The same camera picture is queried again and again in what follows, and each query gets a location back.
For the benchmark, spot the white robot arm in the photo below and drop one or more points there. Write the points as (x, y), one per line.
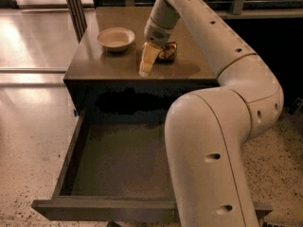
(205, 129)

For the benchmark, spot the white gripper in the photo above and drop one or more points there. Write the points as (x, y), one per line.
(157, 33)

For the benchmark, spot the open top drawer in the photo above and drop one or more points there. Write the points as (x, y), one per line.
(117, 171)

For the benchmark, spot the metal window frame post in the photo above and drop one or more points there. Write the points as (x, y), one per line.
(77, 16)

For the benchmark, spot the white paper bowl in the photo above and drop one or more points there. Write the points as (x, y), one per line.
(115, 39)

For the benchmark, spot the crushed orange soda can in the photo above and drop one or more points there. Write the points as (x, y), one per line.
(168, 53)

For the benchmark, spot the brown cabinet with flat top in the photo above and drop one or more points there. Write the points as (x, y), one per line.
(107, 87)

